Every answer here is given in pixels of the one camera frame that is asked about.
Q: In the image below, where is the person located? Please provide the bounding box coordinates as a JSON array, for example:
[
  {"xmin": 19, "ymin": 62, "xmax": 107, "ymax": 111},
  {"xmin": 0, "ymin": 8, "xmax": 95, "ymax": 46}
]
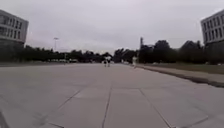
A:
[{"xmin": 103, "ymin": 55, "xmax": 112, "ymax": 68}]

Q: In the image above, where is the distant tower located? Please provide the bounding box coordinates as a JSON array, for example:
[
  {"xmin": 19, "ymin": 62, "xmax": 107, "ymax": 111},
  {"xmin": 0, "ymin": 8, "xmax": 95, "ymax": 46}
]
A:
[{"xmin": 139, "ymin": 36, "xmax": 144, "ymax": 48}]

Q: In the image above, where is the row of dark trees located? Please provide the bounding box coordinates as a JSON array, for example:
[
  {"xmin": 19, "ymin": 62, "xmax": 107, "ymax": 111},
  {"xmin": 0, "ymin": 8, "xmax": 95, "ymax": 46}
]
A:
[{"xmin": 0, "ymin": 39, "xmax": 224, "ymax": 65}]

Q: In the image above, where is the tall lamp pole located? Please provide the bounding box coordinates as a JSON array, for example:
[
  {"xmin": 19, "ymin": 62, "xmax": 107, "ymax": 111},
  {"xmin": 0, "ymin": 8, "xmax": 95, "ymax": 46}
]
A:
[{"xmin": 53, "ymin": 36, "xmax": 59, "ymax": 52}]

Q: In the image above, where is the low concrete kerb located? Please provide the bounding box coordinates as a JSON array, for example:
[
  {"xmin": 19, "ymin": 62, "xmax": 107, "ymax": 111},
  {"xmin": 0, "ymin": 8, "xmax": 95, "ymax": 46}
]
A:
[{"xmin": 134, "ymin": 64, "xmax": 224, "ymax": 89}]

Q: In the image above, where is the grass strip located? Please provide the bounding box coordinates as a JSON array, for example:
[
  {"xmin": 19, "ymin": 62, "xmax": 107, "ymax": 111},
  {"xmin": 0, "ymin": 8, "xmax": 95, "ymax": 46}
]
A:
[{"xmin": 143, "ymin": 62, "xmax": 224, "ymax": 75}]

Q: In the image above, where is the grey building with window grid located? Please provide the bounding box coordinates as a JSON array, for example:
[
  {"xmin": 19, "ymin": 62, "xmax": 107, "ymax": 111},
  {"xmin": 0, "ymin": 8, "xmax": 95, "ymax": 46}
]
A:
[{"xmin": 0, "ymin": 9, "xmax": 30, "ymax": 48}]

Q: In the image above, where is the pale building with window grid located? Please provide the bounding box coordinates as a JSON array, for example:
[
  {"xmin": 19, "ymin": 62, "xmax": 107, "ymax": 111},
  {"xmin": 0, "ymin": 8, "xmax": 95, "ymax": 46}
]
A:
[{"xmin": 200, "ymin": 9, "xmax": 224, "ymax": 47}]

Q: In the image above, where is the white post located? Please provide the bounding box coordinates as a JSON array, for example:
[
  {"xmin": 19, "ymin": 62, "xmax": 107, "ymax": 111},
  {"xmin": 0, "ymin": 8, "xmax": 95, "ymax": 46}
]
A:
[{"xmin": 132, "ymin": 55, "xmax": 138, "ymax": 66}]

